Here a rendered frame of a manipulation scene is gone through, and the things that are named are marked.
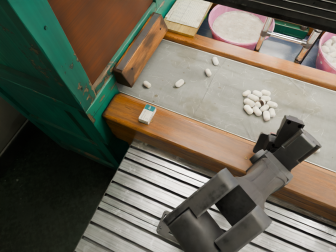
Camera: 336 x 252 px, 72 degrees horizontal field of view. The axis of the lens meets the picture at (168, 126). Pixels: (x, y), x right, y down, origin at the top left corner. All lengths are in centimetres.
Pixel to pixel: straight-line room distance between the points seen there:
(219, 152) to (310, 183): 26
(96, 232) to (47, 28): 57
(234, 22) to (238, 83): 33
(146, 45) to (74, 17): 31
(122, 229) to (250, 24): 93
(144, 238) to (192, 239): 43
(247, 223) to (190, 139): 43
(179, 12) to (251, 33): 31
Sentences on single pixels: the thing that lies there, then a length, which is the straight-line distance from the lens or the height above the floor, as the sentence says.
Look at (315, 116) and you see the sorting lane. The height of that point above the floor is 74.
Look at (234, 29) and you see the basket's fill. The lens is 109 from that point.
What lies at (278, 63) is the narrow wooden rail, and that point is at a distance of 96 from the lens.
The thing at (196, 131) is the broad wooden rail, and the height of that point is 76.
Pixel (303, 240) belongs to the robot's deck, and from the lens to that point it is 84.
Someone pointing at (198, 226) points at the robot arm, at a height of 108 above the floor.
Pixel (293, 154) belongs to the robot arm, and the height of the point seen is 94.
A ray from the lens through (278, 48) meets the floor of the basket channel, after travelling 115.
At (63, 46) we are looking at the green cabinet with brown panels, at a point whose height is 106.
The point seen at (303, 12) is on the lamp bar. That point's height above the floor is 107.
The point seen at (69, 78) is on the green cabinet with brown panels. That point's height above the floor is 98.
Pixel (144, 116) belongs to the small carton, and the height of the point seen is 79.
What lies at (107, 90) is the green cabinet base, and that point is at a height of 81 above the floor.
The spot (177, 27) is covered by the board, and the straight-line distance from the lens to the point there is 101.
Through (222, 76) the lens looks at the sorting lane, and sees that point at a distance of 90.
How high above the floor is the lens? 143
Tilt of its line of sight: 63 degrees down
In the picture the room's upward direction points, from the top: 4 degrees counter-clockwise
